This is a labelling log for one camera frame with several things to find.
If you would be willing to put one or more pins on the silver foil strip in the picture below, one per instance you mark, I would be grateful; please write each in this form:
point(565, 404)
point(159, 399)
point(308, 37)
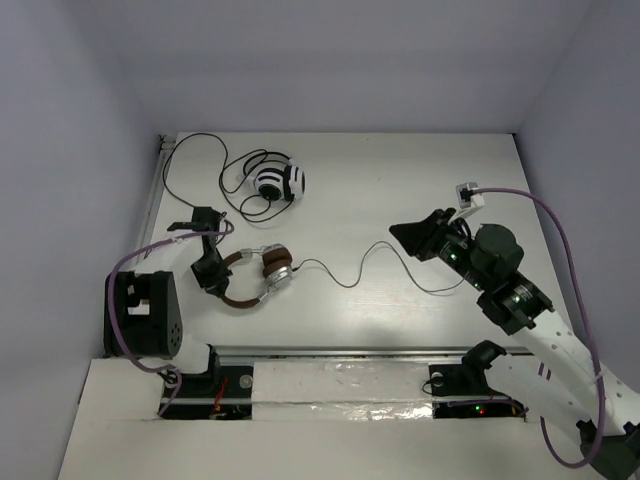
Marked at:
point(358, 391)

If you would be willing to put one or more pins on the brown silver headphones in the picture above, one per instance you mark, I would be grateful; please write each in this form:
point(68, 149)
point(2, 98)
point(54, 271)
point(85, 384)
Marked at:
point(276, 272)

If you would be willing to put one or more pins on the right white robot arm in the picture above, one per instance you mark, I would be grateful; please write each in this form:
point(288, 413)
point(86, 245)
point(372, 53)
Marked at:
point(583, 398)

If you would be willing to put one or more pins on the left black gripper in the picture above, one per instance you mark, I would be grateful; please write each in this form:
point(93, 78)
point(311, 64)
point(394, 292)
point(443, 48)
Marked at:
point(208, 270)

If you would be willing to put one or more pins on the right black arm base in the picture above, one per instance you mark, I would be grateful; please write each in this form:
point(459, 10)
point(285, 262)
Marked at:
point(461, 390)

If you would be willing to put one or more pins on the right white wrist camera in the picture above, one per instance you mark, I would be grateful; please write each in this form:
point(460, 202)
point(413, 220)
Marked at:
point(470, 200)

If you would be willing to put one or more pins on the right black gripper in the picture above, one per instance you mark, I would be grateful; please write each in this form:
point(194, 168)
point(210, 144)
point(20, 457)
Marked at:
point(423, 236)

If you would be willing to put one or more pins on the white black headphones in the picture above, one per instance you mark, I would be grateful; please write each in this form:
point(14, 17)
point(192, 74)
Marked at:
point(274, 176)

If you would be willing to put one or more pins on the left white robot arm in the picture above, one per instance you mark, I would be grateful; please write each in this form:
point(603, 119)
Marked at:
point(142, 315)

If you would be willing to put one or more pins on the aluminium rail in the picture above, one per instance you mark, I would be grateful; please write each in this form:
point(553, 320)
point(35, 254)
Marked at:
point(338, 352)

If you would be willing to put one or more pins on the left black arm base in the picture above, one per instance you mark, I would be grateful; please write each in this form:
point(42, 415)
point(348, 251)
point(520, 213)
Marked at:
point(222, 392)

